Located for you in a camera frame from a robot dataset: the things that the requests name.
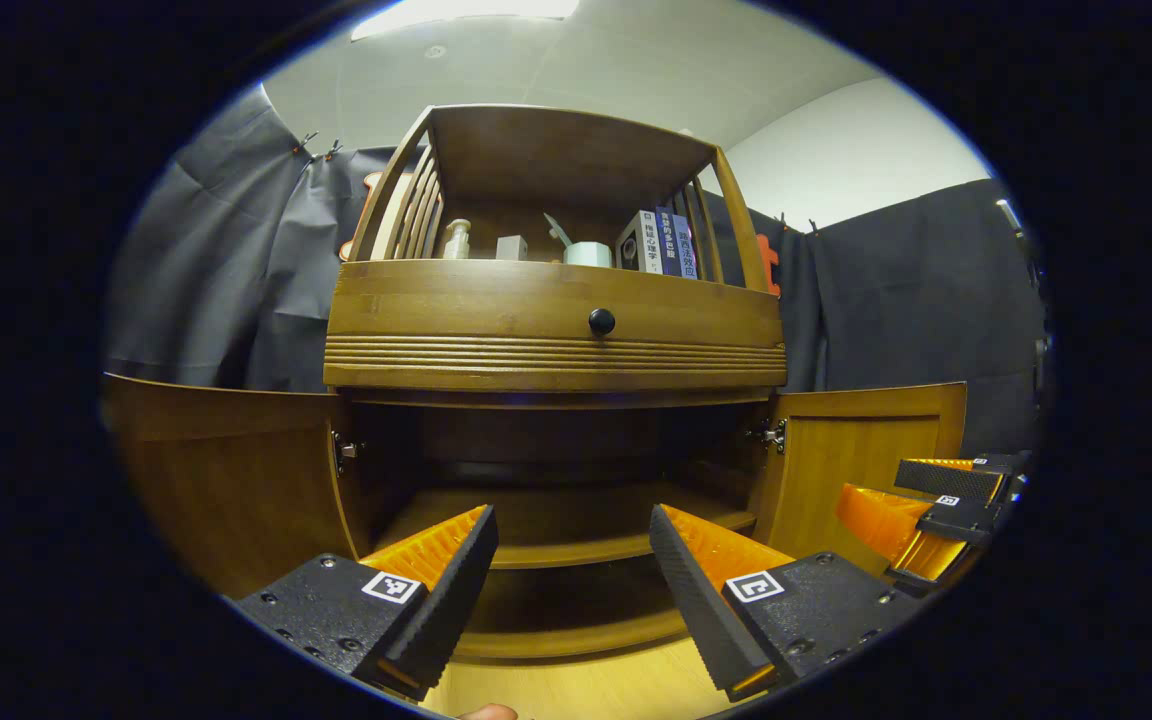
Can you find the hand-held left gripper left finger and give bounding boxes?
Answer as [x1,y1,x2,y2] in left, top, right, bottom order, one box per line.
[234,504,500,702]

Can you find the white tape roll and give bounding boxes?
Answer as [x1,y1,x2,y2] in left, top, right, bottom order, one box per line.
[543,212,614,269]

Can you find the blue book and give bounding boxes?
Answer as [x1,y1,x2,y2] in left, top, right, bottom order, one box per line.
[656,207,687,279]

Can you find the wooden double-door shoe cabinet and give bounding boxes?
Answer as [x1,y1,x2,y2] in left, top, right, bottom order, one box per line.
[101,103,969,663]

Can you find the wooden shoe cabinet door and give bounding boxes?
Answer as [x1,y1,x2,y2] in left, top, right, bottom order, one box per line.
[751,381,969,578]
[101,372,369,601]

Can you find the ceiling light panel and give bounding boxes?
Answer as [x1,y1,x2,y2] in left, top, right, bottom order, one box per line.
[349,0,582,43]

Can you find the wooden cabinet inner shelf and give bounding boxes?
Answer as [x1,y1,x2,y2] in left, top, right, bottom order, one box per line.
[376,483,759,571]

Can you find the black backdrop cloth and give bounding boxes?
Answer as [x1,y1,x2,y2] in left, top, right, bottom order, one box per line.
[104,85,1047,456]

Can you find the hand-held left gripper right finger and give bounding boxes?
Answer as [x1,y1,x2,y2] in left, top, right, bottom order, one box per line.
[648,502,927,703]

